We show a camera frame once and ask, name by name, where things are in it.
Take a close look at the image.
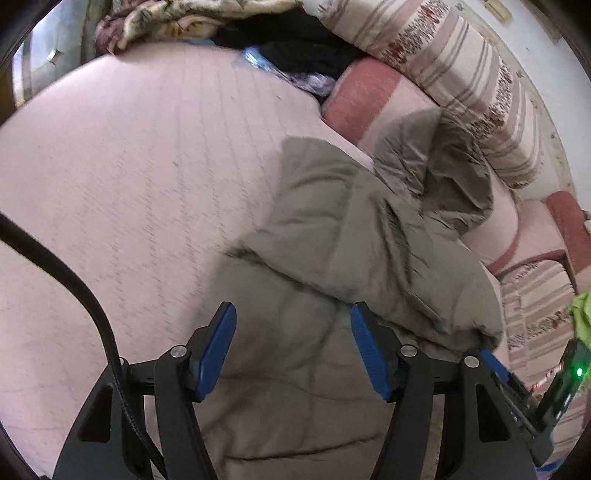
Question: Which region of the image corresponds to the olive quilted jacket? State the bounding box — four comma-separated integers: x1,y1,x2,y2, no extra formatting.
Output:
196,108,505,480

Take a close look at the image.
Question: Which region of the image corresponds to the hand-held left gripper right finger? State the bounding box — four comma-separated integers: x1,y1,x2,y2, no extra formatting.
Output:
349,302,539,480

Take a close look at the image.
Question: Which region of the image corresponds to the yellow-green cloth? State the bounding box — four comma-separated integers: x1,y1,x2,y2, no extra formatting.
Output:
568,291,591,343

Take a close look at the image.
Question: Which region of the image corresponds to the beige patterned blanket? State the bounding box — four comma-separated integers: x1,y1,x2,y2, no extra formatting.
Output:
95,0,305,54

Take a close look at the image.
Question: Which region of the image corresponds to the black braided cable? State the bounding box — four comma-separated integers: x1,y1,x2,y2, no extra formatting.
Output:
0,212,168,480

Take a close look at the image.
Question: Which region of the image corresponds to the striped folded quilt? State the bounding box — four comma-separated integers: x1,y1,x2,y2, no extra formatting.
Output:
300,0,544,190

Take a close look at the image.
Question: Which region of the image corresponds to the striped bed cover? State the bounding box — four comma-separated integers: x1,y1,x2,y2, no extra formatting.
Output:
501,261,583,462

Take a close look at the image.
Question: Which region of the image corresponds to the blue plastic bag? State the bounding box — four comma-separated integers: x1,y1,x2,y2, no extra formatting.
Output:
240,46,336,99

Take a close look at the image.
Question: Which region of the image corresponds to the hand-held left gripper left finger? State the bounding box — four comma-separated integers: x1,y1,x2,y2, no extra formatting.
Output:
53,301,238,480

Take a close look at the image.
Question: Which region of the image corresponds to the pile of black clothes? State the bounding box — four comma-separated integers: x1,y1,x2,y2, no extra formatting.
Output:
212,9,370,77

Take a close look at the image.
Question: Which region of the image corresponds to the pink bolster pillow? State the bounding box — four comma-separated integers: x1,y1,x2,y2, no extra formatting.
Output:
480,191,591,296
321,58,522,267

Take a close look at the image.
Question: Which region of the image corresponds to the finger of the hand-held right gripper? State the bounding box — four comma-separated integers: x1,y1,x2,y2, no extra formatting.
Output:
479,348,555,468

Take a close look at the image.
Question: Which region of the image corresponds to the window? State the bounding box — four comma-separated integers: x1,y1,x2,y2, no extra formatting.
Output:
11,0,112,109

